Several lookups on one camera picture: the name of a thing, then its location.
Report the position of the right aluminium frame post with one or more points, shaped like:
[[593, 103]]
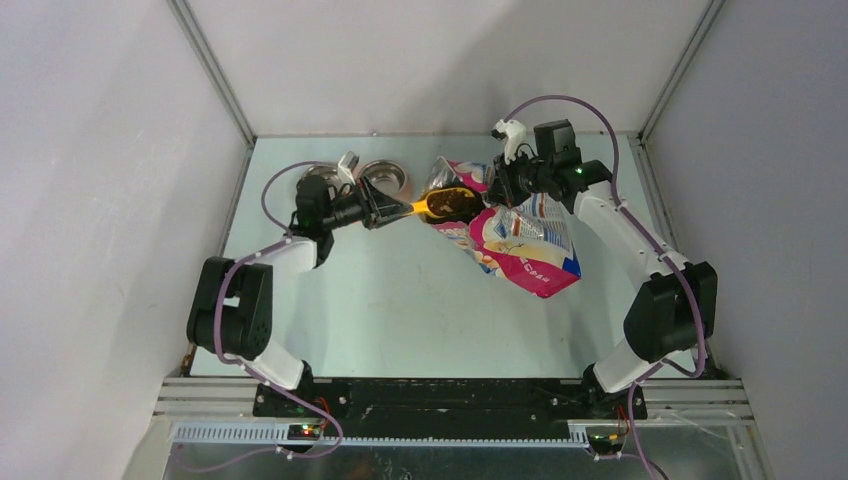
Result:
[[685, 59]]

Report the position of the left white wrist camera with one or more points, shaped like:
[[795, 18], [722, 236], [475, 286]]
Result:
[[346, 168]]

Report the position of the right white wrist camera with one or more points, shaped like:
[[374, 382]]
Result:
[[511, 133]]

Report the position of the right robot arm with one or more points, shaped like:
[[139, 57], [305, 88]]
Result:
[[674, 307]]

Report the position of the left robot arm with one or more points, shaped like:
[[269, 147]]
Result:
[[232, 310]]

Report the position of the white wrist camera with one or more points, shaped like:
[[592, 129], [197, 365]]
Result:
[[346, 168], [511, 133]]

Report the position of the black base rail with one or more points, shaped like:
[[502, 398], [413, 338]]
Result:
[[465, 408]]

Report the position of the colourful cat food bag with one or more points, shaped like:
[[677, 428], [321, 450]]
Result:
[[528, 245]]

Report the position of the white cable duct strip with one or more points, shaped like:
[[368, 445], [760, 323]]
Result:
[[282, 435]]

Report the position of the yellow plastic scoop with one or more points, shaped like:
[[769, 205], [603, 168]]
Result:
[[419, 207]]

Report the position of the aluminium frame post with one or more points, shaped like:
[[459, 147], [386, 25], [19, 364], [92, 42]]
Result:
[[685, 59], [198, 40]]

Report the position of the brown pet food kibble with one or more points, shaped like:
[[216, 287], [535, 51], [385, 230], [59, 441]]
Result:
[[449, 202]]

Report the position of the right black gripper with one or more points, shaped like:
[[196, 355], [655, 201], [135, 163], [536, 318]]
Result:
[[503, 190]]

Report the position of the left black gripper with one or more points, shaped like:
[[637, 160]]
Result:
[[383, 207]]

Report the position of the left aluminium frame post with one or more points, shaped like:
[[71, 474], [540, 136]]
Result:
[[198, 40]]

